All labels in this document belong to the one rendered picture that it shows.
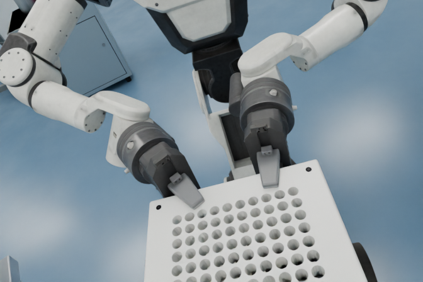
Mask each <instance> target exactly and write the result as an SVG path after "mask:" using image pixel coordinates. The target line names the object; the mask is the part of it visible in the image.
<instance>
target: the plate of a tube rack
mask: <svg viewBox="0 0 423 282"><path fill-rule="evenodd" d="M198 191H199V192H200V193H201V195H202V196H203V197H204V199H205V202H204V203H202V204H201V205H200V206H199V207H198V208H196V209H195V210H193V209H192V208H190V207H189V206H188V205H187V204H186V203H184V202H183V201H182V200H180V199H179V198H178V197H177V196H176V195H174V196H170V197H167V198H163V199H159V200H155V201H151V202H150V206H149V222H148V231H147V247H146V256H145V272H144V282H209V281H211V282H220V281H221V279H223V278H225V280H224V281H223V282H284V281H285V280H291V282H301V281H298V279H299V278H301V277H307V278H308V279H307V280H306V281H303V282H368V281H367V279H366V276H365V274H364V271H363V269H362V267H361V264H360V262H359V259H358V257H357V255H356V252H355V250H354V247H353V245H352V242H351V240H350V238H349V235H348V233H347V230H346V228H345V226H344V223H343V221H342V218H341V216H340V213H339V210H338V209H337V206H336V203H335V201H334V199H333V197H332V194H331V192H330V189H329V187H328V184H327V181H326V180H325V177H324V174H323V172H322V170H321V167H320V165H319V162H318V160H316V159H315V160H312V161H307V162H302V163H299V164H295V165H292V166H288V167H283V168H280V169H279V186H278V187H277V188H268V189H264V188H263V186H262V182H261V176H260V174H256V175H253V176H248V177H245V178H241V179H236V180H233V181H229V182H226V183H221V184H217V185H214V186H209V187H206V188H201V189H199V190H198ZM283 210H284V211H283ZM270 213H271V214H270ZM301 218H304V219H303V220H300V219H301ZM286 222H289V223H286ZM272 225H275V226H273V227H272ZM259 228H261V229H260V230H258V229H259ZM304 231H309V232H307V233H302V232H304ZM245 232H246V233H245ZM290 234H294V235H293V236H290V237H289V235H290ZM231 235H232V236H231ZM277 237H279V239H276V240H273V239H275V238H277ZM263 240H265V241H264V242H263V243H260V242H261V241H263ZM247 244H250V245H249V246H246V245H247ZM309 244H313V246H312V247H306V245H309ZM234 247H236V248H235V249H233V248H234ZM294 247H297V248H298V249H297V250H295V251H292V250H291V249H292V248H294ZM219 251H221V252H219ZM278 251H283V252H282V253H281V254H277V252H278ZM206 254H207V255H206ZM264 254H268V255H267V256H266V257H262V256H263V255H264ZM250 257H253V259H251V260H250V261H248V258H250ZM313 258H316V259H319V260H318V261H317V262H310V260H311V259H313ZM237 260H239V261H238V262H237V263H235V264H233V263H234V262H235V261H237ZM299 261H300V262H302V263H303V264H301V265H299V266H296V265H294V264H295V263H296V262H299ZM223 263H224V265H223V266H221V267H219V266H220V265H221V264H223ZM282 265H287V267H285V268H284V269H279V267H280V266H282ZM207 267H209V268H208V269H207V270H205V269H206V268H207ZM267 268H272V269H271V270H270V271H269V272H266V273H265V272H264V271H265V270H266V269H267ZM194 270H195V271H194ZM193 271H194V272H193ZM253 271H256V273H255V274H254V275H252V276H249V275H250V273H251V272H253ZM192 272H193V273H192ZM319 273H320V274H323V275H324V276H323V277H322V278H315V277H314V276H315V275H316V274H319ZM179 274H180V275H179ZM238 274H241V275H240V277H239V278H237V279H235V277H236V276H237V275H238Z"/></svg>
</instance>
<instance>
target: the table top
mask: <svg viewBox="0 0 423 282"><path fill-rule="evenodd" d="M0 282H21V281H20V271H19V265H18V261H17V260H15V259H13V258H12V257H11V256H6V257H5V258H3V259H2V260H0Z"/></svg>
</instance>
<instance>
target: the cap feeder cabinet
mask: <svg viewBox="0 0 423 282"><path fill-rule="evenodd" d="M86 2H87V6H86V8H85V10H84V12H83V13H82V15H81V17H80V18H79V21H78V22H77V24H76V26H75V27H74V29H73V31H72V33H71V34H70V37H69V38H68V40H67V41H66V43H65V45H64V47H63V49H62V51H61V52H60V54H59V58H60V64H61V68H62V72H63V74H64V75H65V76H66V78H67V88H69V89H71V90H72V91H74V92H75V93H79V94H81V95H83V96H86V97H88V96H90V95H92V94H94V93H96V92H98V91H100V90H102V89H104V88H106V87H108V86H110V85H112V84H115V83H117V82H119V81H121V80H123V79H126V81H127V82H130V81H131V80H132V79H131V77H130V76H131V75H132V72H131V70H130V68H129V66H128V64H127V62H126V60H125V58H124V56H123V54H122V52H121V50H120V48H119V46H118V45H117V43H116V41H115V39H114V38H113V35H112V34H111V32H110V30H109V28H108V26H107V24H106V23H105V21H104V19H103V17H102V15H101V13H100V12H99V9H98V8H97V6H96V4H95V3H92V2H90V1H87V0H86ZM27 16H28V15H27V14H23V13H22V12H21V10H20V9H16V10H14V11H12V12H11V17H10V21H9V26H8V32H7V36H8V35H9V34H10V33H16V32H18V31H19V29H20V28H21V26H22V24H23V22H24V20H25V19H26V17H27Z"/></svg>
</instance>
